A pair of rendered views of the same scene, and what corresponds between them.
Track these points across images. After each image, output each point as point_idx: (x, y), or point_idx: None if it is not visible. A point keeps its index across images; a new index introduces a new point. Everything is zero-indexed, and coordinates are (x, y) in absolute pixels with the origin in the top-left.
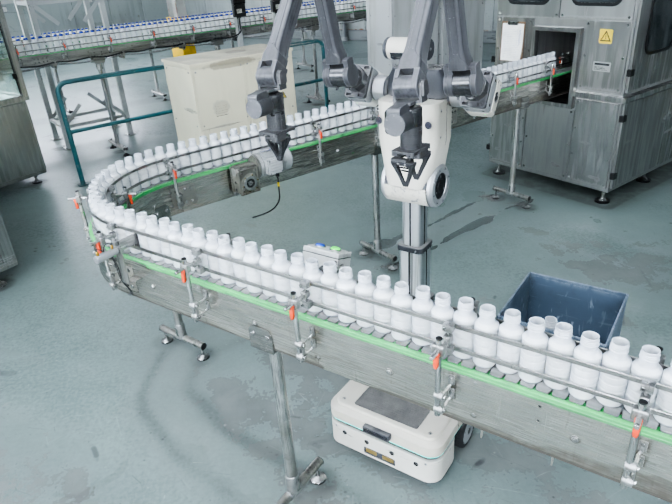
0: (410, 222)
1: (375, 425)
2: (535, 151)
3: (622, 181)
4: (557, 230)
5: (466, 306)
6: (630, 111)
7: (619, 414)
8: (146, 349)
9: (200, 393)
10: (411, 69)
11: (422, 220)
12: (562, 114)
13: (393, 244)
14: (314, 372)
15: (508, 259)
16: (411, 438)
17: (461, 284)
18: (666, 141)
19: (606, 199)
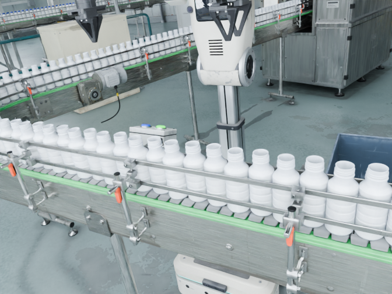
0: (226, 103)
1: (212, 279)
2: (292, 67)
3: (351, 80)
4: (315, 115)
5: (317, 166)
6: (353, 32)
7: None
8: (28, 231)
9: (70, 263)
10: None
11: (235, 100)
12: (308, 40)
13: (207, 135)
14: None
15: (287, 137)
16: (244, 288)
17: None
18: (374, 53)
19: (342, 93)
